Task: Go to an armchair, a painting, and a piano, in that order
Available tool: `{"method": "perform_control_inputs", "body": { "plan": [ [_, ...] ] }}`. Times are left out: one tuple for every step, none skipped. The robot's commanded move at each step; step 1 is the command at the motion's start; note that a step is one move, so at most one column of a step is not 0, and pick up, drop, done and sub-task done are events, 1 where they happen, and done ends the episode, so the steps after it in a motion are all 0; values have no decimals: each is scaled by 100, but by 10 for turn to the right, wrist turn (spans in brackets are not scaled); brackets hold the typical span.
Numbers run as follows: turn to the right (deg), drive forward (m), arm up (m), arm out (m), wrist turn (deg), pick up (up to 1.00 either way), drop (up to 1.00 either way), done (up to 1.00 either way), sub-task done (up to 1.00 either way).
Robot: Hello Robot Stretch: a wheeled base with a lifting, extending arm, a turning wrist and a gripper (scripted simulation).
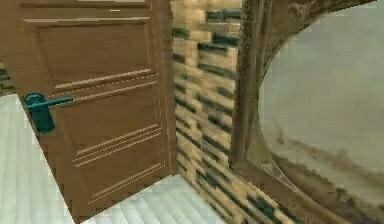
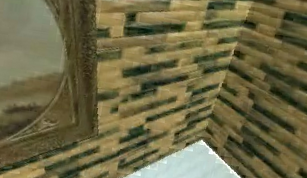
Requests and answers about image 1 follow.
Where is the brown framed landscape painting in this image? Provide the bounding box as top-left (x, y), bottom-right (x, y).
top-left (229, 0), bottom-right (384, 224)

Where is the brown panelled room door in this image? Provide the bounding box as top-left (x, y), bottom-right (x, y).
top-left (0, 0), bottom-right (179, 224)

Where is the teal door handle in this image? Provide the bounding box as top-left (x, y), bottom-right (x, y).
top-left (23, 92), bottom-right (74, 134)

